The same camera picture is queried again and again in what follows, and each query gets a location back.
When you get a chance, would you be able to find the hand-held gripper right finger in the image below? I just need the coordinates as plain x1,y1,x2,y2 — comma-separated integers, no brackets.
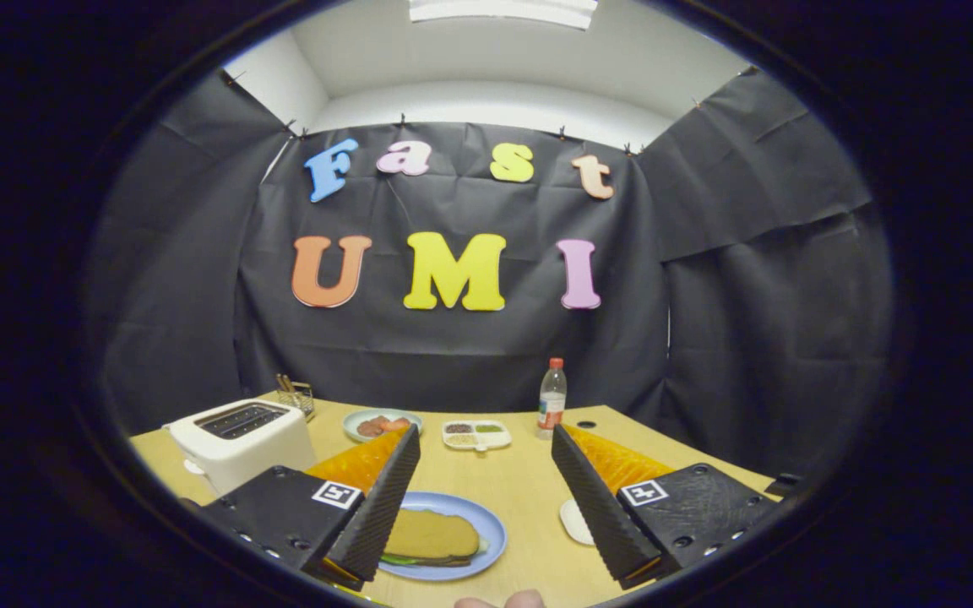
551,422,779,592

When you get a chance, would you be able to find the metal wire utensil holder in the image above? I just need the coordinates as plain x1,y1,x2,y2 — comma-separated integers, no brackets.
275,373,316,421

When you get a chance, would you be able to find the ceiling light panel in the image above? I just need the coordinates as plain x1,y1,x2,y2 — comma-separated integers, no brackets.
408,0,599,30

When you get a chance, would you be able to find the white divided condiment dish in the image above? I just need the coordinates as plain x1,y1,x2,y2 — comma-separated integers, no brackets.
441,420,513,453

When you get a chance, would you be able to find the clear bottle with red cap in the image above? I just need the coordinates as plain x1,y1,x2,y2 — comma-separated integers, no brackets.
536,357,568,440

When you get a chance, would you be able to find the white toaster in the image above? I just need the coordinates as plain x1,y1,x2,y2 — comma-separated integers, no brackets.
163,399,318,496

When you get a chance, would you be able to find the brown toast slice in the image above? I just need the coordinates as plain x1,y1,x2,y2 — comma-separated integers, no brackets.
383,508,481,560

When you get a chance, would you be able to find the black backdrop cloth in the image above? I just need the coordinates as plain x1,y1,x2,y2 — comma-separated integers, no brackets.
85,66,893,482

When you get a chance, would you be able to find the white rectangular dish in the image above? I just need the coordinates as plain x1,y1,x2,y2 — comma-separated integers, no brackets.
558,497,595,546

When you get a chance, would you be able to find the pale green round plate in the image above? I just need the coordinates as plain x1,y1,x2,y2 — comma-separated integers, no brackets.
342,408,424,443

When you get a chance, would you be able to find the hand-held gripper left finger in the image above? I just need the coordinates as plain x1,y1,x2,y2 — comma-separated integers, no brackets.
197,422,421,592

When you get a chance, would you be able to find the blue round plate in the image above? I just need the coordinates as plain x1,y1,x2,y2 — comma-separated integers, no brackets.
378,491,508,582

